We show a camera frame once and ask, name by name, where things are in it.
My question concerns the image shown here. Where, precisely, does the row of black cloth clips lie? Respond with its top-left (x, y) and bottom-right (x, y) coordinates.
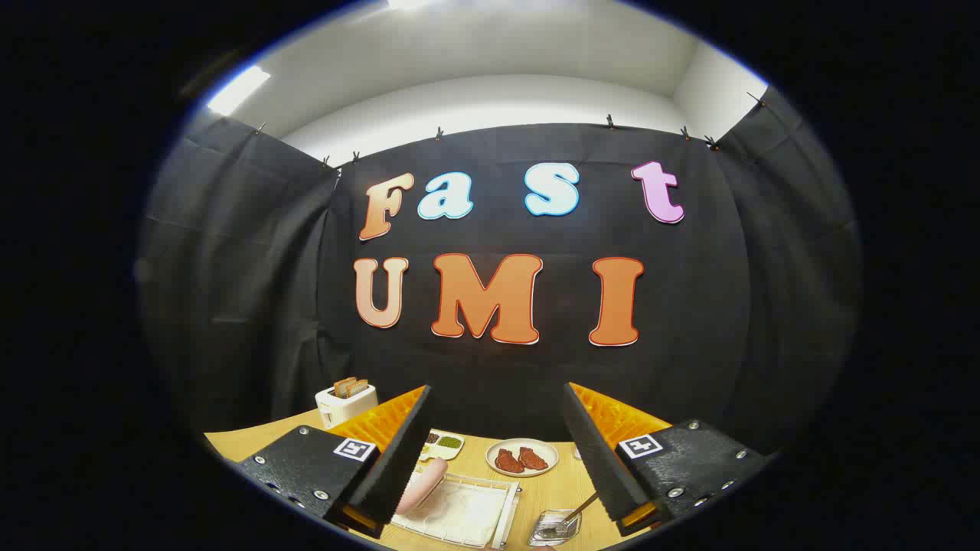
top-left (255, 92), bottom-right (766, 168)

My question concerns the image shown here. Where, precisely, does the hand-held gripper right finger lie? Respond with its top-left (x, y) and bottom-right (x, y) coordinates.
top-left (563, 381), bottom-right (773, 536)

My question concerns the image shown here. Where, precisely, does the wooden-handled metal spoon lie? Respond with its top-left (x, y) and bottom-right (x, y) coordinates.
top-left (547, 492), bottom-right (600, 536)

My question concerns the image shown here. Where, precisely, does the cream round plate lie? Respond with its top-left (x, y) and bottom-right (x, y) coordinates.
top-left (485, 438), bottom-right (560, 478)

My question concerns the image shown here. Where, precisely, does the white toaster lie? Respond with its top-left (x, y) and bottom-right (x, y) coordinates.
top-left (315, 380), bottom-right (378, 428)

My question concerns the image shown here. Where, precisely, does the white wire dish rack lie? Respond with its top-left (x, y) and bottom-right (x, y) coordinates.
top-left (390, 471), bottom-right (523, 550)

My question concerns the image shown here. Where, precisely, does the white divided dish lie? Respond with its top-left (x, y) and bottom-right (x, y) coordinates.
top-left (420, 431), bottom-right (466, 461)

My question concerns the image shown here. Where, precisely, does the pink plate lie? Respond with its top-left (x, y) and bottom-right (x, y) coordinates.
top-left (394, 458), bottom-right (449, 515)

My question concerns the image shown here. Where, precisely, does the metal wire basket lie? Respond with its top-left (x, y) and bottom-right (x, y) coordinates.
top-left (527, 509), bottom-right (583, 547)

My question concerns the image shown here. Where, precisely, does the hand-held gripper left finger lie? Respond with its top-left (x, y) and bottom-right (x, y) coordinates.
top-left (236, 385), bottom-right (433, 539)

